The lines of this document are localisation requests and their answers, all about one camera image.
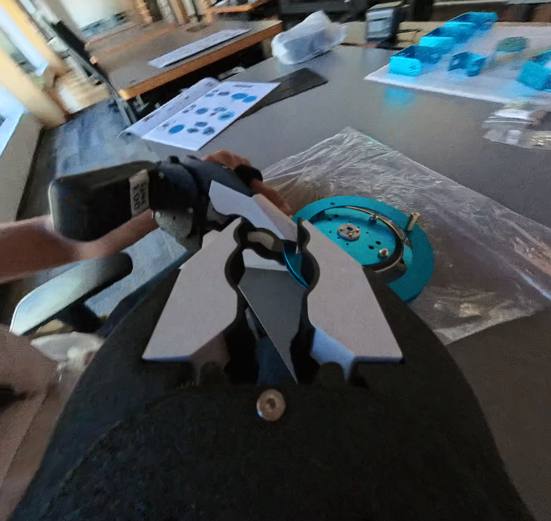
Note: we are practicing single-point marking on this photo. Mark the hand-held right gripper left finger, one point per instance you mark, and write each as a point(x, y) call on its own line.
point(189, 310)

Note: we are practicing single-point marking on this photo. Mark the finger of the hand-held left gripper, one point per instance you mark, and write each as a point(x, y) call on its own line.
point(241, 202)
point(262, 260)

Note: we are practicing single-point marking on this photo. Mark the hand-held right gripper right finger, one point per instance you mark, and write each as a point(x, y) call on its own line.
point(353, 314)

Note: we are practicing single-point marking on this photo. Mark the blue round metal turntable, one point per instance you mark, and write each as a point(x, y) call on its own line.
point(422, 262)

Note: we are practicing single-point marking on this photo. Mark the grey desk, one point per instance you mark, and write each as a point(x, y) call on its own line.
point(409, 120)

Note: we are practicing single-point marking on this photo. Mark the person's left hand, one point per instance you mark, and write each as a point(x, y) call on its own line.
point(226, 159)

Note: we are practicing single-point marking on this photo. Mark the printed instruction sheet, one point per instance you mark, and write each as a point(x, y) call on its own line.
point(215, 116)

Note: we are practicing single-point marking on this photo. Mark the black chair armrest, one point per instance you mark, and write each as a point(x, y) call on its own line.
point(64, 288)

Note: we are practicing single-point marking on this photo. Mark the brass standoff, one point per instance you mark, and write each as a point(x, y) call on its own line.
point(412, 220)

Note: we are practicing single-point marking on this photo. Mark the large window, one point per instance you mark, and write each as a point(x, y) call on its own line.
point(8, 120)

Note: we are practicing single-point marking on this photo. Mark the black flat plate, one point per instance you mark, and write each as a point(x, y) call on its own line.
point(297, 83)

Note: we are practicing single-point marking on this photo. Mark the wood-edged side table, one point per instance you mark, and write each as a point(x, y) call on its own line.
point(142, 73)

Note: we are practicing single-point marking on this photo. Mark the yellow pillar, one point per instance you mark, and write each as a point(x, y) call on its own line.
point(26, 81)

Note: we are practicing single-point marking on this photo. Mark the black office chair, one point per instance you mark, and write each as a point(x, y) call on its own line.
point(81, 60)

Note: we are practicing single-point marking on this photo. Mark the clear plastic bag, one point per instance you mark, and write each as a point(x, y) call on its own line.
point(473, 228)

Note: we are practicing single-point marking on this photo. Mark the long white paper sheet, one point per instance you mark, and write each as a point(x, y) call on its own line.
point(198, 47)

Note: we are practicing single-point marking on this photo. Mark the white wrapped package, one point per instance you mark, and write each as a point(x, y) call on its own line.
point(305, 38)

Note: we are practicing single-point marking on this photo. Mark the person's beige shirt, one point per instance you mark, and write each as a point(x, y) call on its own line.
point(26, 379)

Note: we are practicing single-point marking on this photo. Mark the set of blue metal parts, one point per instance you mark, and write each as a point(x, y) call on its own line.
point(404, 64)

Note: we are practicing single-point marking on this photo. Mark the dark box with pale label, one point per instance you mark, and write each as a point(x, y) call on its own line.
point(383, 23)

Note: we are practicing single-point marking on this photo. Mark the white flat tray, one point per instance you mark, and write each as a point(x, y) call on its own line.
point(452, 86)

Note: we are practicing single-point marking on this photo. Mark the pile of clear hardware bags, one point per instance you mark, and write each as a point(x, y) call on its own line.
point(516, 124)

